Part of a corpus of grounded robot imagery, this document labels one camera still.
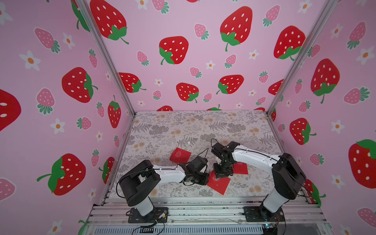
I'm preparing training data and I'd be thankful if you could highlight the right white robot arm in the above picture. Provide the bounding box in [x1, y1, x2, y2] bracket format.
[211, 142, 306, 221]

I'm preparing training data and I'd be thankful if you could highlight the right aluminium frame post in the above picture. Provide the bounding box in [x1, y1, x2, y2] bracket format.
[266, 0, 338, 116]

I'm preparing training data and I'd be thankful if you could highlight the red envelope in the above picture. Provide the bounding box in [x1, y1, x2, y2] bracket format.
[207, 171, 231, 195]
[169, 147, 192, 164]
[233, 162, 248, 175]

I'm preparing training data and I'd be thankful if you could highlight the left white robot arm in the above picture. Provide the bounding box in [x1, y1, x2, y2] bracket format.
[116, 156, 209, 218]

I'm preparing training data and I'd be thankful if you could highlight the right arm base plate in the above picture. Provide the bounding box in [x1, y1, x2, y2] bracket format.
[242, 206, 285, 223]

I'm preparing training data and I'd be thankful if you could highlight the floral patterned table mat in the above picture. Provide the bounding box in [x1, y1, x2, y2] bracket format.
[109, 110, 282, 198]

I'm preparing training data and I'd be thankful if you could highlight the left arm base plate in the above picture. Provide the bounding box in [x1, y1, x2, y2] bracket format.
[128, 207, 168, 224]

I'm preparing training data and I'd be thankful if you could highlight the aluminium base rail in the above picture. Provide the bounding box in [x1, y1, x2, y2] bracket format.
[82, 197, 334, 235]

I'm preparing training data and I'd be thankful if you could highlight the aluminium frame post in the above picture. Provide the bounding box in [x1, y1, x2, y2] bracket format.
[74, 0, 136, 117]
[266, 0, 338, 116]

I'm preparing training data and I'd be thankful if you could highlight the left aluminium frame post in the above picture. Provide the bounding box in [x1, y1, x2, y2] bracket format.
[74, 0, 136, 117]

